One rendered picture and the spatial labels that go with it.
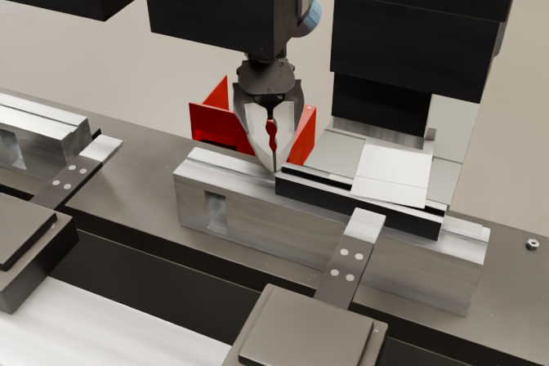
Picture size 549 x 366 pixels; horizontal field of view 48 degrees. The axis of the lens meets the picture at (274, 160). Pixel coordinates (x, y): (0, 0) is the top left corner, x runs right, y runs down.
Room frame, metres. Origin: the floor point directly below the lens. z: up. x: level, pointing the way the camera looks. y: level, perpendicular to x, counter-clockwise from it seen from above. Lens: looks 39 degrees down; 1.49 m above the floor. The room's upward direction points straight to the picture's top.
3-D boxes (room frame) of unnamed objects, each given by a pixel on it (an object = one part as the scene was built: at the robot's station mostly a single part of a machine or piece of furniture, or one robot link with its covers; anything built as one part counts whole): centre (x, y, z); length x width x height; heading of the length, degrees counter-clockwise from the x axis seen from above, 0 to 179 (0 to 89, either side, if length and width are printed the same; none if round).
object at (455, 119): (0.67, -0.17, 1.00); 0.26 x 0.18 x 0.01; 157
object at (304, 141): (1.00, 0.04, 0.75); 0.20 x 0.16 x 0.18; 69
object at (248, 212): (0.56, -0.06, 0.92); 0.39 x 0.06 x 0.10; 67
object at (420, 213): (0.54, -0.10, 0.98); 0.20 x 0.03 x 0.03; 67
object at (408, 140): (0.53, -0.11, 1.13); 0.10 x 0.02 x 0.10; 67
